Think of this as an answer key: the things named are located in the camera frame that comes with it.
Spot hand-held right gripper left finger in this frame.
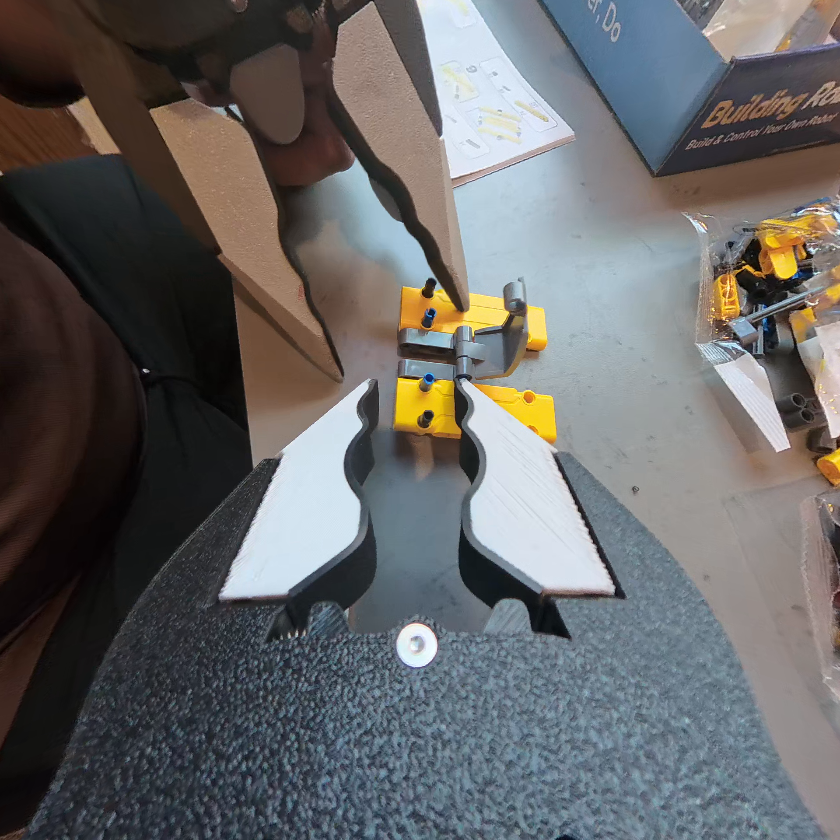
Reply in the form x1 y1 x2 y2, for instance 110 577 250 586
218 378 380 605

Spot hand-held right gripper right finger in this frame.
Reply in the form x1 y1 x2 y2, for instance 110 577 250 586
454 378 619 636

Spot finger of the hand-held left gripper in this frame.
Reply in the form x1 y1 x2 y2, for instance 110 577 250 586
330 0 470 312
150 100 345 385

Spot yellow panel with grey beam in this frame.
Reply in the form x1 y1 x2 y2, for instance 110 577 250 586
392 357 559 442

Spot yellow panel with curved grey panel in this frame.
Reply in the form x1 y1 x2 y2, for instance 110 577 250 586
398 277 550 383

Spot person's left forearm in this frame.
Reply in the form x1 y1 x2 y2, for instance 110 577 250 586
0 0 132 109

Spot grey desk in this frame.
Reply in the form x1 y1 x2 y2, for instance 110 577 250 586
233 0 840 821

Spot person's left hand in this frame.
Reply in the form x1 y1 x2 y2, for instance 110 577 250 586
264 46 357 189

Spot open instruction booklet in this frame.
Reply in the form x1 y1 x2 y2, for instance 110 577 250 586
416 0 576 188

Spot person's black trousers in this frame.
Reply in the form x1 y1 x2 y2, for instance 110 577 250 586
0 154 253 828

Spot brown wooden leg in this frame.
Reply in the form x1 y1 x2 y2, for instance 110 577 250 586
0 98 86 173

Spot blue cardboard kit box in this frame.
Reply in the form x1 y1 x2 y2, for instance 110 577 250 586
538 0 840 178

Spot small clear bag yellow parts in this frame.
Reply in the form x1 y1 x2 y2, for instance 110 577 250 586
682 197 840 454

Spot clear bag black red parts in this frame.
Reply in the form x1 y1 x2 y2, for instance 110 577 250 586
799 492 840 683

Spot crumpled clear plastic bag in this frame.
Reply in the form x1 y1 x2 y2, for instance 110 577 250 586
702 0 840 60

